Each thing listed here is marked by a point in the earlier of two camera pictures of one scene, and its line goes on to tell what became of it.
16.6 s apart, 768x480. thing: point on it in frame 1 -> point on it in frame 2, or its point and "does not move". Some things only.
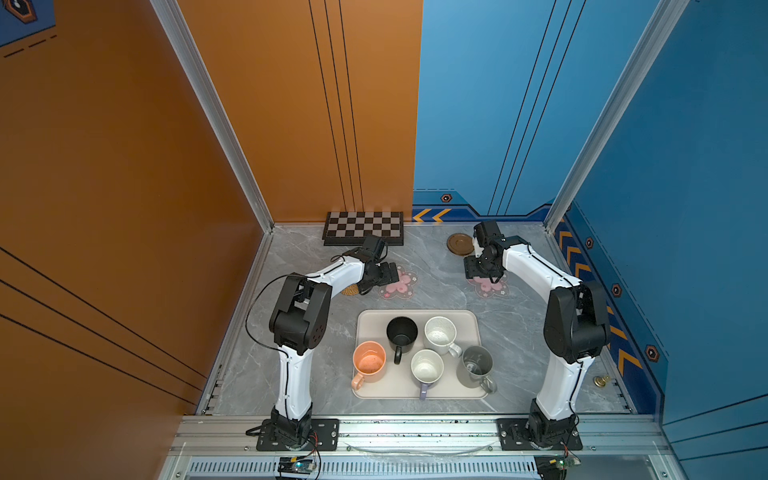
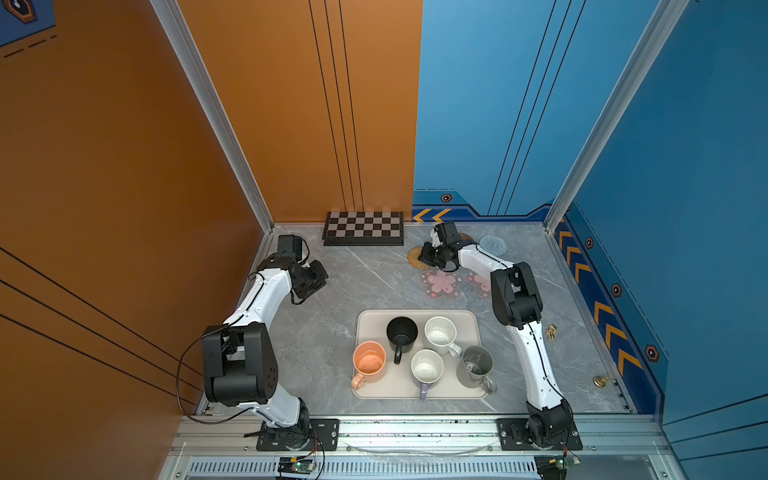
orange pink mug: (369, 362) does not move
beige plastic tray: (422, 347) does not move
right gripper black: (471, 271) -> (425, 255)
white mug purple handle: (427, 368) does not move
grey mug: (475, 369) does not move
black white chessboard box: (351, 228) does not move
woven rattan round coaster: (351, 290) -> (413, 257)
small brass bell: (601, 381) does not move
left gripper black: (386, 277) -> (320, 280)
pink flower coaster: (487, 289) does not move
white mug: (439, 334) does not move
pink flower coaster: (403, 288) -> (441, 283)
